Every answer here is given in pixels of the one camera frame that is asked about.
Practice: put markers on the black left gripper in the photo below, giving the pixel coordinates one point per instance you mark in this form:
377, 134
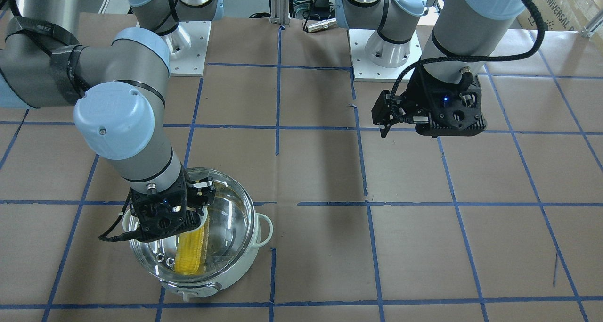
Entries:
416, 97

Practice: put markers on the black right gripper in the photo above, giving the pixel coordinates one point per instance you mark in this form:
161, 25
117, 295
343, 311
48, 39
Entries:
191, 194

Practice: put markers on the yellow corn cob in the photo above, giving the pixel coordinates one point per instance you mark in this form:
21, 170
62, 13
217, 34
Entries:
192, 251

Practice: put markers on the glass pot lid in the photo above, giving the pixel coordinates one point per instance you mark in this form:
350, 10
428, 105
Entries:
207, 237

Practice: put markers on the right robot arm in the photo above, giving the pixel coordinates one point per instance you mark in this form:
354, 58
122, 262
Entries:
117, 94

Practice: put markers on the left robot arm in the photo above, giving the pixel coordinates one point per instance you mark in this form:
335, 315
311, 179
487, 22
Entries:
465, 34

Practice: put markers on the pale green cooking pot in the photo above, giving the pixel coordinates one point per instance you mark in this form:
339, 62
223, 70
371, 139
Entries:
226, 256

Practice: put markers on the black power adapter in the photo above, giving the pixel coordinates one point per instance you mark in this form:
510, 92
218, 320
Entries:
321, 5

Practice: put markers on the cardboard box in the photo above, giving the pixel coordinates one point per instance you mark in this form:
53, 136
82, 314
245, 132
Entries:
567, 15

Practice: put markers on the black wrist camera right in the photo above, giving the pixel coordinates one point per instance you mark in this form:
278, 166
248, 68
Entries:
159, 215

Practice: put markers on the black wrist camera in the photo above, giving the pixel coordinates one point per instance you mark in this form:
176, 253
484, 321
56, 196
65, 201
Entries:
454, 109
159, 215

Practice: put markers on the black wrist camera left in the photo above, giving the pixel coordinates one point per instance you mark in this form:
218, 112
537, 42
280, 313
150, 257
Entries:
454, 109

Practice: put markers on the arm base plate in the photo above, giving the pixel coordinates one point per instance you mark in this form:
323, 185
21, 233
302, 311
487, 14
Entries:
182, 46
375, 60

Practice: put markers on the silver cable connector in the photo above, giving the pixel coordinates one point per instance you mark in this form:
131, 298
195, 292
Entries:
322, 25

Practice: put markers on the aluminium frame post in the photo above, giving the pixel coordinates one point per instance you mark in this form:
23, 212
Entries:
280, 12

